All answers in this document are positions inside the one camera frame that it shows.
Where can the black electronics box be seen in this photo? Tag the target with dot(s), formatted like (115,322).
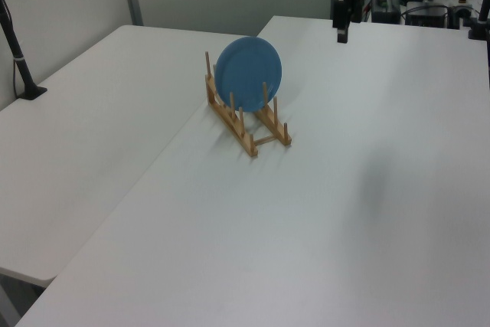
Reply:
(426,17)

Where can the black clamped camera pole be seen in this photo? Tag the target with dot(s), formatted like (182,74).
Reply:
(476,30)

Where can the black camera pole white tape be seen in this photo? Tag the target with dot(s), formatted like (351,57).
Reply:
(23,70)

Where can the wooden plate rack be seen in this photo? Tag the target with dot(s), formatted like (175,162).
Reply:
(252,149)

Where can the blue round plate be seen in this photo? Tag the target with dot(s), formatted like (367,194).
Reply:
(249,70)

